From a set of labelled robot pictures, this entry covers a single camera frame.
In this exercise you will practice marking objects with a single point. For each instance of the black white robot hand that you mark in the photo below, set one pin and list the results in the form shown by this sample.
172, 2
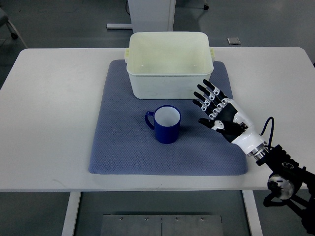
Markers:
227, 118

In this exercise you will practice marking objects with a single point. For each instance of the blue mug white inside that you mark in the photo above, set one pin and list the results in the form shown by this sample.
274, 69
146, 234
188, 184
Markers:
165, 122

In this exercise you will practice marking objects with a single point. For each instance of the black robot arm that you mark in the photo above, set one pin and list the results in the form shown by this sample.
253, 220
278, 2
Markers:
285, 181

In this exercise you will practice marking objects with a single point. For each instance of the white plastic box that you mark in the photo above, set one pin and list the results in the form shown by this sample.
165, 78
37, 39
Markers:
168, 65

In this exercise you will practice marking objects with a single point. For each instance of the grey floor socket plate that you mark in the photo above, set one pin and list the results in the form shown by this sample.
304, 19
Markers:
233, 41

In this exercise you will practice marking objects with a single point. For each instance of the grey metal floor plate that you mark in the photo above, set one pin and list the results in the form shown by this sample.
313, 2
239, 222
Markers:
161, 225

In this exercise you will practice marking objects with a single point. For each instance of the office chair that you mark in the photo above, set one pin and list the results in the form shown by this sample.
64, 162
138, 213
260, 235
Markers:
5, 21

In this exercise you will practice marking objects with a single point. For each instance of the white pedestal stand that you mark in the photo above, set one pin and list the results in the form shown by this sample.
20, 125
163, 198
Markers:
148, 16

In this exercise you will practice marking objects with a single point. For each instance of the white table frame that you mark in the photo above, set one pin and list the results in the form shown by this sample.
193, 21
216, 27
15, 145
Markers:
248, 198

